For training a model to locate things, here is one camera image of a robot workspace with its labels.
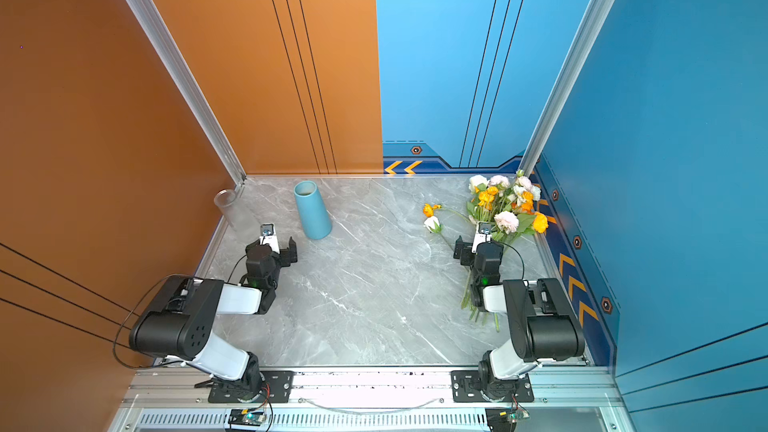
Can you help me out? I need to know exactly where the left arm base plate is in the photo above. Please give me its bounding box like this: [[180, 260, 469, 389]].
[[208, 370, 295, 405]]

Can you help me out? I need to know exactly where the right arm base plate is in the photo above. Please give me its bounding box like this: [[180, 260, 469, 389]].
[[450, 369, 535, 403]]

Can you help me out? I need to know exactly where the pink carnation flower stem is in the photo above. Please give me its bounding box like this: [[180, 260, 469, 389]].
[[462, 175, 525, 322]]

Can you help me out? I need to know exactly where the white pink small flowers stem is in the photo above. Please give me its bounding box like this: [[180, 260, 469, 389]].
[[512, 170, 541, 210]]

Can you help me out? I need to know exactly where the aluminium corner post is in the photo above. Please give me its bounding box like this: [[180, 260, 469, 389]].
[[125, 0, 247, 189], [520, 0, 615, 176]]

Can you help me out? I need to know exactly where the left green circuit board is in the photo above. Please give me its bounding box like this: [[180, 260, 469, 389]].
[[225, 408, 269, 431]]

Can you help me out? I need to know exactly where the teal ceramic vase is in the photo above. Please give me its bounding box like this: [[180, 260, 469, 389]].
[[294, 180, 332, 240]]

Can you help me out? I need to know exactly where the white cream rose stem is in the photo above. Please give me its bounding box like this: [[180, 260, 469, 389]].
[[469, 175, 489, 193]]

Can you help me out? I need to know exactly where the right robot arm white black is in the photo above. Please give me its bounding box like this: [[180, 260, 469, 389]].
[[453, 238, 586, 402]]

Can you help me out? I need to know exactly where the right aluminium corner post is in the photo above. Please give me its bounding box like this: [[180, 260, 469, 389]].
[[520, 0, 615, 176]]

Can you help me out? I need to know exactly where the clear ribbed glass vase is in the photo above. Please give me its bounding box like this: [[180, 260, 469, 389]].
[[214, 189, 259, 241]]

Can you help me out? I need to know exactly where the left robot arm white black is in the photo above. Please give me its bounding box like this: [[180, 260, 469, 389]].
[[129, 236, 298, 403]]

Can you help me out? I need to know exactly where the orange rose flower stem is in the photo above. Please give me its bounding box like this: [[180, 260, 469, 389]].
[[512, 212, 549, 240]]

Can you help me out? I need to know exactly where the left aluminium corner post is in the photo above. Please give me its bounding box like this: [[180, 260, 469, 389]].
[[125, 0, 247, 189]]

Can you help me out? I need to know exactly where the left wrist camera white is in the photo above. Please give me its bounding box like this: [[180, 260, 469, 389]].
[[259, 223, 280, 253]]

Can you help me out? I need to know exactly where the aluminium front rail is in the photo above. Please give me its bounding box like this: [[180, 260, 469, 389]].
[[109, 366, 634, 431]]

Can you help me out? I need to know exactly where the white rosebud flower stem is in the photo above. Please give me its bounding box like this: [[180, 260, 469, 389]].
[[423, 216, 455, 252]]

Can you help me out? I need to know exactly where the right circuit board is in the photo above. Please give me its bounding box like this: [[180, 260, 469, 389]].
[[485, 408, 530, 432]]

